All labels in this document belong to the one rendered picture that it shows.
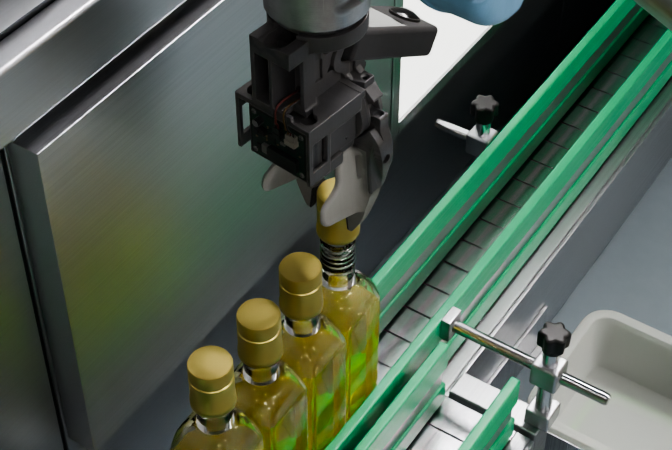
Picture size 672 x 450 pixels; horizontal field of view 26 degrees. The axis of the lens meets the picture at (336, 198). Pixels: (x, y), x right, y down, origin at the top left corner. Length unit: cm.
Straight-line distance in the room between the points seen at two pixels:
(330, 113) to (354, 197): 11
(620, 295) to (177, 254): 65
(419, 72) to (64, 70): 58
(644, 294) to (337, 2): 83
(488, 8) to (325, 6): 14
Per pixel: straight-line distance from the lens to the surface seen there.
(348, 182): 109
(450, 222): 151
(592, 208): 161
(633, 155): 169
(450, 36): 155
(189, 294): 127
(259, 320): 110
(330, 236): 116
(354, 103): 103
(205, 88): 115
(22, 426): 121
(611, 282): 171
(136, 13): 106
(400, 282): 145
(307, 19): 97
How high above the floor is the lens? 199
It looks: 44 degrees down
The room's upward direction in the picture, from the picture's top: straight up
